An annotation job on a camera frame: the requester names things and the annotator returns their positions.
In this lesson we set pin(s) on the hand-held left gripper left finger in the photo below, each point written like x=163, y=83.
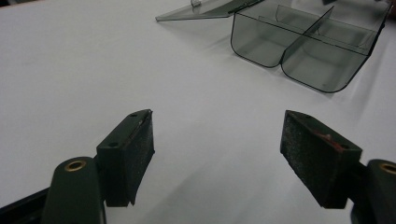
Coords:
x=121, y=161

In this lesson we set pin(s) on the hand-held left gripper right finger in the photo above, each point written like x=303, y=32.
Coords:
x=323, y=161

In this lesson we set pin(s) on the clear grey plastic compartment box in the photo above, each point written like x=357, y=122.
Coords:
x=299, y=40

